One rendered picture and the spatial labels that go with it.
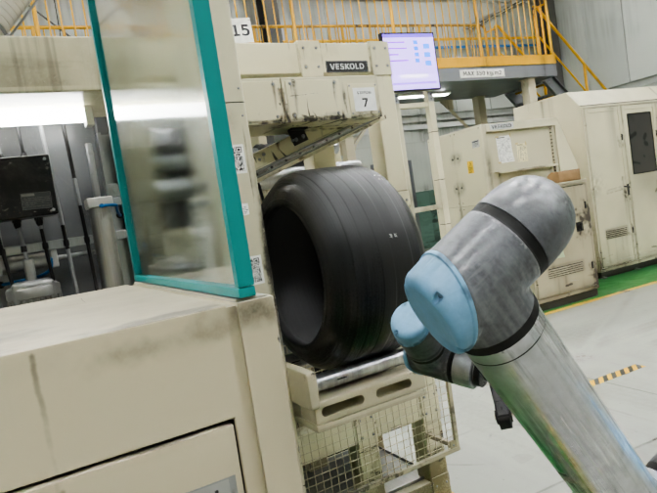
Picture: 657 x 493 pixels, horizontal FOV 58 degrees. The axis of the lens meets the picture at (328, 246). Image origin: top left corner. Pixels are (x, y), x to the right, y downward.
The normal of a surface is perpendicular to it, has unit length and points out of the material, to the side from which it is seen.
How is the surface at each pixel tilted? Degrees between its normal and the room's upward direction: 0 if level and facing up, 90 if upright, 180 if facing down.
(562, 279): 90
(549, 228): 84
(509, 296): 99
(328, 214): 66
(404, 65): 90
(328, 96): 90
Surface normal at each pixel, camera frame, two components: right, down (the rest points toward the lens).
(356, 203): 0.31, -0.59
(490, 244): -0.15, -0.37
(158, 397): 0.49, -0.02
